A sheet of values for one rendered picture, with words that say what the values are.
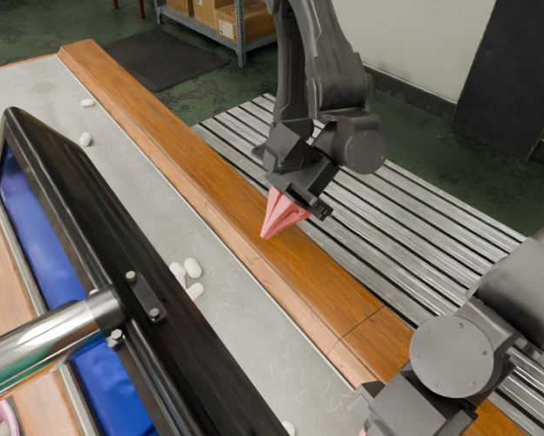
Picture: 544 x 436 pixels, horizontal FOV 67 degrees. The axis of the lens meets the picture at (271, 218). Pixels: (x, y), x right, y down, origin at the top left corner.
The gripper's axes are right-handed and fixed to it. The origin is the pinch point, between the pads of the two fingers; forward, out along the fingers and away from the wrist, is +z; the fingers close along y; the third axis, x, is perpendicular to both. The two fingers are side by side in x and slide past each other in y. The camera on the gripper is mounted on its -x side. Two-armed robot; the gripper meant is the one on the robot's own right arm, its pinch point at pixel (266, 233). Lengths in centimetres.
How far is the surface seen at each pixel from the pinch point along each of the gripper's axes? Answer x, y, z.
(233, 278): 1.9, -1.1, 9.7
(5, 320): -19.9, -13.1, 31.1
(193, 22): 134, -254, -46
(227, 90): 128, -174, -20
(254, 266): 3.7, -0.4, 6.2
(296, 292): 3.7, 8.3, 4.2
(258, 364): -1.6, 13.0, 13.6
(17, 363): -42.0, 21.7, 2.2
